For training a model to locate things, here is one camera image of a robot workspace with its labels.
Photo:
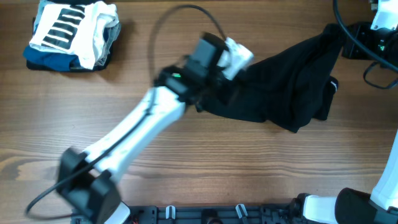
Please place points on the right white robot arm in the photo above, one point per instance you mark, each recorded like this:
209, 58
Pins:
346, 154

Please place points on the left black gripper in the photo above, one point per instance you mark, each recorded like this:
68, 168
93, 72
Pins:
226, 92

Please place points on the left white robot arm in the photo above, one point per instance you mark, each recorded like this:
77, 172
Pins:
88, 180

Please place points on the blue folded garment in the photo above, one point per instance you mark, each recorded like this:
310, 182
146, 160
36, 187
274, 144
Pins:
51, 59

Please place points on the black branded t-shirt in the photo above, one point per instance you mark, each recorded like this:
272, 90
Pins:
288, 89

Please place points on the black folded bottom garment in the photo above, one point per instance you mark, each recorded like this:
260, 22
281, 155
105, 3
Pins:
32, 66

